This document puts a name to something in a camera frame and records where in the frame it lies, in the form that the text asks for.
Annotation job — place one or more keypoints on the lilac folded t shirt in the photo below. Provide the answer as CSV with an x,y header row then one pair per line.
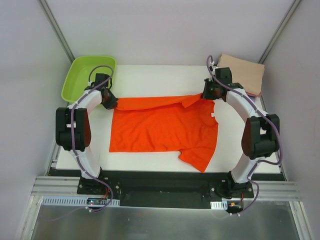
x,y
253,99

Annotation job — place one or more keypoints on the white cable duct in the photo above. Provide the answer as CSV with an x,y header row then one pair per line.
x,y
219,205
76,201

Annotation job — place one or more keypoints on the green plastic bin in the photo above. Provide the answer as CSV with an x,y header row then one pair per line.
x,y
77,78

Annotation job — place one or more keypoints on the right white cable duct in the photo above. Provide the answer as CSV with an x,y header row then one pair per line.
x,y
219,205

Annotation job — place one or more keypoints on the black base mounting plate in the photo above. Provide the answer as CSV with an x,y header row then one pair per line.
x,y
152,189

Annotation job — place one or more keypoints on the orange t shirt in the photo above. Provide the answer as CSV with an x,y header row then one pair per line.
x,y
183,124

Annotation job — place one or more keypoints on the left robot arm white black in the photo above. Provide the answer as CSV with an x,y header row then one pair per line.
x,y
72,125

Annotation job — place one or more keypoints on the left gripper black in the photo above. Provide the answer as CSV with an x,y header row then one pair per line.
x,y
110,101

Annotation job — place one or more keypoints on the pink folded t shirt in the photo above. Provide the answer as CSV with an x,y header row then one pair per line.
x,y
254,95

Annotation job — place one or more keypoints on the left white cable duct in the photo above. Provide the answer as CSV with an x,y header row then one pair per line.
x,y
76,201

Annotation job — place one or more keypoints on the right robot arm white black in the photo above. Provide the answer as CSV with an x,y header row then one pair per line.
x,y
260,142

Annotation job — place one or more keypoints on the right aluminium corner post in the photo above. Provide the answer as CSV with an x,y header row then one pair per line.
x,y
279,30

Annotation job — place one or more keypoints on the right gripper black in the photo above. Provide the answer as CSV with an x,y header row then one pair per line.
x,y
207,93

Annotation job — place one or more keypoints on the beige folded t shirt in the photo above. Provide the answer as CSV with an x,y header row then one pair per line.
x,y
248,74

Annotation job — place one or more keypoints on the aluminium corner post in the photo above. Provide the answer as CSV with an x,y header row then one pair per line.
x,y
279,30
56,29

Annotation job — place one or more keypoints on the left aluminium corner post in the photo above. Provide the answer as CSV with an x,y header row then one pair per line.
x,y
56,29

